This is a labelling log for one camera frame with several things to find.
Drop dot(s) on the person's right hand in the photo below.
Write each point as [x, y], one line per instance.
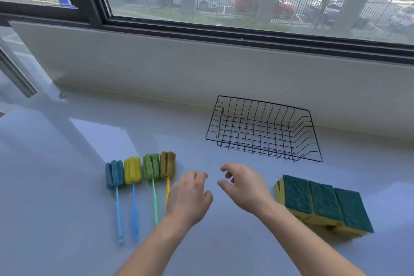
[249, 190]

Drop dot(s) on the person's left hand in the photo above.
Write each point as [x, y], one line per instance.
[184, 201]

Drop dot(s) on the person's left thumb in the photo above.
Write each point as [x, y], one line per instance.
[208, 197]

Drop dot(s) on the person's right thumb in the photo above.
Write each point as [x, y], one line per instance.
[224, 186]

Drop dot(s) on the person's right forearm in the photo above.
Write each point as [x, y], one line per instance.
[307, 240]

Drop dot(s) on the person's left forearm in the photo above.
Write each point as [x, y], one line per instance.
[145, 248]

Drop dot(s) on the green sponge brush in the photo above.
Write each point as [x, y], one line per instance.
[151, 165]

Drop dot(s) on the yellow green scrub sponge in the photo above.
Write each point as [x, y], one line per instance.
[296, 195]
[325, 201]
[352, 211]

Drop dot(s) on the large red car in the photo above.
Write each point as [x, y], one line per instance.
[286, 9]

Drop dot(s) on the dark car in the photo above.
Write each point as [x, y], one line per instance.
[323, 10]

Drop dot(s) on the dark window frame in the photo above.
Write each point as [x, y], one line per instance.
[226, 34]

